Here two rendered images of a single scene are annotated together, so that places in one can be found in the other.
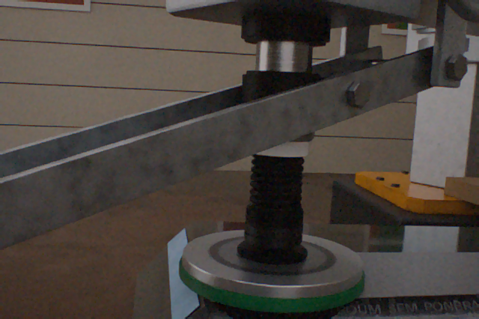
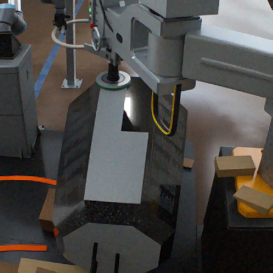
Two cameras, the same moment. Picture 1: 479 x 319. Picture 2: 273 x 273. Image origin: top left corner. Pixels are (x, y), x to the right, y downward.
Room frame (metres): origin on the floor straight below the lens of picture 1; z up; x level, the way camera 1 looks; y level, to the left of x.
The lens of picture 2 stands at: (1.17, -2.20, 2.08)
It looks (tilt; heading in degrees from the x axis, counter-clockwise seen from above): 37 degrees down; 100
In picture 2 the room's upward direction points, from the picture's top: 3 degrees clockwise
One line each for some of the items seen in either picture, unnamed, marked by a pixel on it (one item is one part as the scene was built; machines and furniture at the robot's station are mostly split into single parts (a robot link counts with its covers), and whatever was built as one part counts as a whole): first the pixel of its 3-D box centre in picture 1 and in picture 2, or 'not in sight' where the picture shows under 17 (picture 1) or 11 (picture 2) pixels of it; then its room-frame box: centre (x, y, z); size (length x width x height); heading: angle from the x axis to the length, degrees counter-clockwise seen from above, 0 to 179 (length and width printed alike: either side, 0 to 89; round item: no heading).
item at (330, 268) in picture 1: (272, 257); (113, 78); (0.61, -0.05, 0.84); 0.21 x 0.21 x 0.01
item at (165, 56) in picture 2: not in sight; (169, 49); (1.00, -0.58, 1.34); 0.19 x 0.19 x 0.20
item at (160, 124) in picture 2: not in sight; (164, 103); (1.00, -0.58, 1.05); 0.23 x 0.03 x 0.32; 126
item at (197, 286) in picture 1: (271, 261); (113, 79); (0.61, -0.05, 0.84); 0.22 x 0.22 x 0.04
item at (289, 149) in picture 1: (278, 138); not in sight; (0.61, -0.05, 0.99); 0.07 x 0.07 x 0.04
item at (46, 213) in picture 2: not in sight; (53, 209); (0.31, -0.54, 0.07); 0.30 x 0.12 x 0.12; 95
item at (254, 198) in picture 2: not in sight; (255, 197); (1.50, -0.87, 0.80); 0.20 x 0.10 x 0.05; 148
